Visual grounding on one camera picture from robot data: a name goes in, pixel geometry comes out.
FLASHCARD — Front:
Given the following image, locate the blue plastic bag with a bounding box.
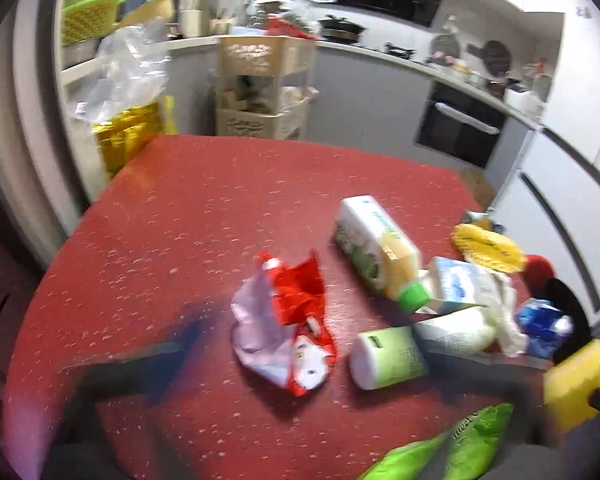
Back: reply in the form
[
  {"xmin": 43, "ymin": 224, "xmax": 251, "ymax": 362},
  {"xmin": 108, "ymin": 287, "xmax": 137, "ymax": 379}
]
[{"xmin": 515, "ymin": 298, "xmax": 573, "ymax": 360}]

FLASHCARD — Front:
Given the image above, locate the yellow foam fruit net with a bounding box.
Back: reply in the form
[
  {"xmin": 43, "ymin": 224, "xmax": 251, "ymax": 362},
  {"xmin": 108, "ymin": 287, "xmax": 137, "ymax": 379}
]
[{"xmin": 451, "ymin": 223, "xmax": 527, "ymax": 274}]

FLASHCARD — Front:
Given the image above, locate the white paper towel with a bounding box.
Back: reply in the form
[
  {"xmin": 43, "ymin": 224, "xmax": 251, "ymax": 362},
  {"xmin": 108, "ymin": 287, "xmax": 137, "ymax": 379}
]
[{"xmin": 482, "ymin": 270, "xmax": 529, "ymax": 358}]

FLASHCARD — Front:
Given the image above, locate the blue white paper box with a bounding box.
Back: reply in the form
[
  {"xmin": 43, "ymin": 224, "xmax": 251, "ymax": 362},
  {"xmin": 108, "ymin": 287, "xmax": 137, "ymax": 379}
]
[{"xmin": 425, "ymin": 257, "xmax": 503, "ymax": 314}]

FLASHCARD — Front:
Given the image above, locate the black trash bin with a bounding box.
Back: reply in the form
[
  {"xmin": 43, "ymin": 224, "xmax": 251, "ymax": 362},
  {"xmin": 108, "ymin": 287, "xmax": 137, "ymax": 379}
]
[{"xmin": 543, "ymin": 278, "xmax": 593, "ymax": 365}]

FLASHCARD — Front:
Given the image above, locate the white rice cooker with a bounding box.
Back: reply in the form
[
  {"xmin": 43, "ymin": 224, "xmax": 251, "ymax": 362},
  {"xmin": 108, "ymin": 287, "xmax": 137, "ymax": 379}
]
[{"xmin": 503, "ymin": 84, "xmax": 545, "ymax": 122}]

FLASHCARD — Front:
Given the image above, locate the green snack bag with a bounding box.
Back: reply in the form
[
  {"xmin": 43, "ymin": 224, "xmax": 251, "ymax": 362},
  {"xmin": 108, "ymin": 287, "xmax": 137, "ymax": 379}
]
[{"xmin": 360, "ymin": 403, "xmax": 514, "ymax": 480}]

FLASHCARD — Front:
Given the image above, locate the gold foil bag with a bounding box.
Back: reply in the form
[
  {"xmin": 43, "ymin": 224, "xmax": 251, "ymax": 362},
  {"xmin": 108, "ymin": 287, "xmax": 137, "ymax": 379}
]
[{"xmin": 92, "ymin": 101, "xmax": 166, "ymax": 179}]

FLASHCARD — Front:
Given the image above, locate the yellow sponge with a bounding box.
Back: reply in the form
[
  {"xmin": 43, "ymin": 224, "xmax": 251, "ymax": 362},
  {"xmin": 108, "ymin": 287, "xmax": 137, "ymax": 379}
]
[{"xmin": 544, "ymin": 339, "xmax": 600, "ymax": 434}]

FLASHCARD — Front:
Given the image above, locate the white refrigerator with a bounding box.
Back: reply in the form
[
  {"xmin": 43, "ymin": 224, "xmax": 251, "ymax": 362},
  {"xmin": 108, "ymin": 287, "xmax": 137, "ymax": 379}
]
[{"xmin": 495, "ymin": 3, "xmax": 600, "ymax": 324}]

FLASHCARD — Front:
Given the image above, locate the red white wrapper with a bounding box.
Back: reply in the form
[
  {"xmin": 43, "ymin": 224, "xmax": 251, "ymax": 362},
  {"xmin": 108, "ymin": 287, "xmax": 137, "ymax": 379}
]
[{"xmin": 230, "ymin": 252, "xmax": 337, "ymax": 396}]

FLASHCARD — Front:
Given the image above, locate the black built-in oven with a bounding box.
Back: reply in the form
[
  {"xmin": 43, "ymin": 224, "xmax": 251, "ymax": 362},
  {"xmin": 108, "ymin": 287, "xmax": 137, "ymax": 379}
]
[{"xmin": 416, "ymin": 82, "xmax": 506, "ymax": 169}]

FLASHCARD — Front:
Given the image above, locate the red round stool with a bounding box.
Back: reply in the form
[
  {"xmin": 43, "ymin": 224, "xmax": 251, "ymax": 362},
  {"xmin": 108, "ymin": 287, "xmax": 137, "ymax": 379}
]
[{"xmin": 522, "ymin": 255, "xmax": 555, "ymax": 297}]

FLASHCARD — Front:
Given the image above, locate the cardboard box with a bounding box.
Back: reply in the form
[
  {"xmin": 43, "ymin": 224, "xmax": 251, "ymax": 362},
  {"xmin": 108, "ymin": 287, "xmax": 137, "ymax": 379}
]
[{"xmin": 458, "ymin": 168, "xmax": 496, "ymax": 210}]

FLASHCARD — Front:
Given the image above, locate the yellow juice bottle green cap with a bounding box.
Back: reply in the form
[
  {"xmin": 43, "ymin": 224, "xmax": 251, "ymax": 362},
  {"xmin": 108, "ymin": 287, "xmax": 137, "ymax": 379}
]
[{"xmin": 334, "ymin": 195, "xmax": 430, "ymax": 312}]

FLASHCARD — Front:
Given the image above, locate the clear plastic bag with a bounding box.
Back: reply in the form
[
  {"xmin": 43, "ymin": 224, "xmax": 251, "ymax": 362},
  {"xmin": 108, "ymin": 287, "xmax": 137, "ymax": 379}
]
[{"xmin": 71, "ymin": 18, "xmax": 170, "ymax": 125}]

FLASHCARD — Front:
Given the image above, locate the white green tall bottle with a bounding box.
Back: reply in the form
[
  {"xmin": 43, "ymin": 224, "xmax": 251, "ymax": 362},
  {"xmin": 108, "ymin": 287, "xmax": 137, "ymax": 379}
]
[{"xmin": 414, "ymin": 307, "xmax": 498, "ymax": 356}]

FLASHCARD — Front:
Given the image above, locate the beige plastic storage rack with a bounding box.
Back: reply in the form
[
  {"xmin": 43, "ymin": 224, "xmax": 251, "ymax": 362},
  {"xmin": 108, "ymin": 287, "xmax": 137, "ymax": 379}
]
[{"xmin": 214, "ymin": 36, "xmax": 316, "ymax": 140}]

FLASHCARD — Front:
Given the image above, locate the black wok on stove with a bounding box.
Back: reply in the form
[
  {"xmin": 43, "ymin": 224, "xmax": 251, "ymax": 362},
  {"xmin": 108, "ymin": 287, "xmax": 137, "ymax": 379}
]
[{"xmin": 318, "ymin": 14, "xmax": 366, "ymax": 44}]

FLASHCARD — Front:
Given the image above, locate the white green cylindrical jar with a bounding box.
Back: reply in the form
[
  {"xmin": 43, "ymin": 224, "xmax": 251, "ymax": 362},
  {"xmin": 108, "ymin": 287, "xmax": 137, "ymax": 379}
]
[{"xmin": 349, "ymin": 326, "xmax": 428, "ymax": 391}]

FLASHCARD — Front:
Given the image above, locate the green plastic basket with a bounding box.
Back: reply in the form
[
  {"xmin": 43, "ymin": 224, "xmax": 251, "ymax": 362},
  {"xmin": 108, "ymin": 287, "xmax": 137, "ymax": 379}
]
[{"xmin": 60, "ymin": 0, "xmax": 125, "ymax": 47}]

